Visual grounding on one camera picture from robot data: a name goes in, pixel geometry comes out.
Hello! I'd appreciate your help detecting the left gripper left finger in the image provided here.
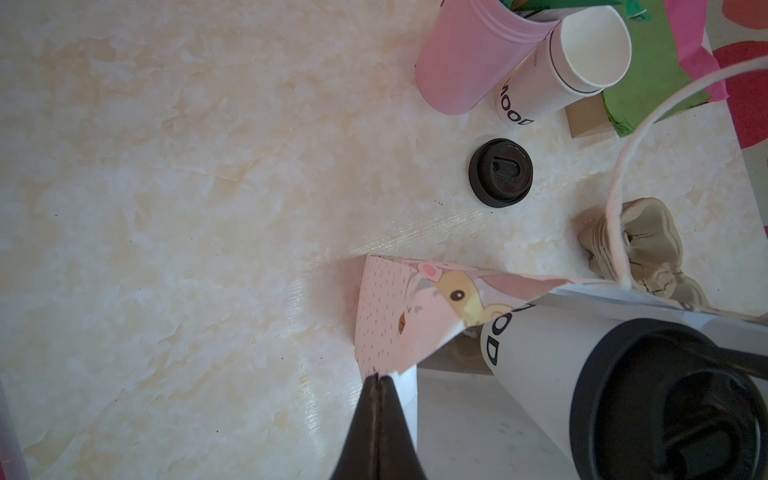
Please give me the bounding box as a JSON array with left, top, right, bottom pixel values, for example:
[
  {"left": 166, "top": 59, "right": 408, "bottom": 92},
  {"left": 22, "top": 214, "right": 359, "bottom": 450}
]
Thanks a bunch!
[{"left": 331, "top": 374, "right": 381, "bottom": 480}]

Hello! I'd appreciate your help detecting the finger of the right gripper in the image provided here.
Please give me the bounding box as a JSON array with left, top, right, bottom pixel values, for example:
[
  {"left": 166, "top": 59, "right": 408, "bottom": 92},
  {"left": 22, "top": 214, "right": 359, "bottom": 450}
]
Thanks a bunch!
[{"left": 689, "top": 342, "right": 768, "bottom": 380}]

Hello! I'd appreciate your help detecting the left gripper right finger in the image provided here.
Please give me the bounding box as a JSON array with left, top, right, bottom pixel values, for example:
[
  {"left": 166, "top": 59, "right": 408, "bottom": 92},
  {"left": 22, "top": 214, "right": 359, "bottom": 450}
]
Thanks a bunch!
[{"left": 377, "top": 376, "right": 426, "bottom": 480}]

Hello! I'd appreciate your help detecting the black coffee cup lid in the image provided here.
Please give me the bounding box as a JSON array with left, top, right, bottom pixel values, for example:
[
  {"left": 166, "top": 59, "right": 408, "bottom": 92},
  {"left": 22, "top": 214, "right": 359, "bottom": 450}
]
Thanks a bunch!
[{"left": 569, "top": 319, "right": 767, "bottom": 479}]

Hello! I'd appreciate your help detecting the white patterned gift bag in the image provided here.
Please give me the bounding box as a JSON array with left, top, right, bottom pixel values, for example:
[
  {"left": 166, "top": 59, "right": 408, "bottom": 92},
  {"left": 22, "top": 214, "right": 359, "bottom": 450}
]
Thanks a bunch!
[{"left": 353, "top": 55, "right": 768, "bottom": 480}]

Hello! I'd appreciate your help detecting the white paper coffee cup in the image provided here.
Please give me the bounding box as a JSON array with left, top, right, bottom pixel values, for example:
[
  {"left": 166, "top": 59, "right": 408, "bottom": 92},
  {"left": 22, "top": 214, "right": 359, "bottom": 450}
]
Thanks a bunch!
[{"left": 479, "top": 302, "right": 768, "bottom": 480}]

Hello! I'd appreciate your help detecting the single cardboard cup carrier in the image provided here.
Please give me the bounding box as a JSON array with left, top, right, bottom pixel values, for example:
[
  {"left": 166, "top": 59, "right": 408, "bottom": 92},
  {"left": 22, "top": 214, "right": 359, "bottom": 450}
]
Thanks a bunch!
[{"left": 444, "top": 325, "right": 490, "bottom": 372}]

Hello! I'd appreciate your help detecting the brown cardboard tray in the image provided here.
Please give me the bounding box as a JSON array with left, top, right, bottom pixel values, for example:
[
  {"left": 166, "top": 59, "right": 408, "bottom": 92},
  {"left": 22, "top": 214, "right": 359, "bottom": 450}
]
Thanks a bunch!
[{"left": 565, "top": 93, "right": 615, "bottom": 139}]

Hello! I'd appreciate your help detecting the stack of black lids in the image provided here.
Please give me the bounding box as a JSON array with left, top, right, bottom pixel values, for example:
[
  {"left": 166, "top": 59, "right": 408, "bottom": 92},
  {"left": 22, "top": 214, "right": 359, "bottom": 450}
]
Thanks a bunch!
[{"left": 468, "top": 138, "right": 534, "bottom": 208}]

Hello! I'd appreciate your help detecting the green napkin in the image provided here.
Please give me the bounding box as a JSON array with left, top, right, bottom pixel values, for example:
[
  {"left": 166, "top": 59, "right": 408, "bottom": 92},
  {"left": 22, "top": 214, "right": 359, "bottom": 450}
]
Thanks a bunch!
[{"left": 603, "top": 1, "right": 693, "bottom": 137}]

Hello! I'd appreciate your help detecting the pink napkin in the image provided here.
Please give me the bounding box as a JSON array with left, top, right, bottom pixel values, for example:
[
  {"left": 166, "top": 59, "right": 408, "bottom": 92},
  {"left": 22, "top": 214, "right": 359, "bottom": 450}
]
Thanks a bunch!
[{"left": 663, "top": 0, "right": 720, "bottom": 81}]

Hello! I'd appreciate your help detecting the stack of white paper cups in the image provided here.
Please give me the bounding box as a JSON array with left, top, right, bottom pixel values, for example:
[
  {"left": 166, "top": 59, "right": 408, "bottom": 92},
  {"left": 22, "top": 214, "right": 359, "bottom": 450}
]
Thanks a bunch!
[{"left": 494, "top": 6, "right": 632, "bottom": 127}]

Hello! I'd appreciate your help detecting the pink cup holder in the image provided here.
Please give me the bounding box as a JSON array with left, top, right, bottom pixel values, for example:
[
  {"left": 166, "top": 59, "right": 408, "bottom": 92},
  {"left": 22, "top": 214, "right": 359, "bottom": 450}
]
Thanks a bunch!
[{"left": 415, "top": 0, "right": 560, "bottom": 115}]

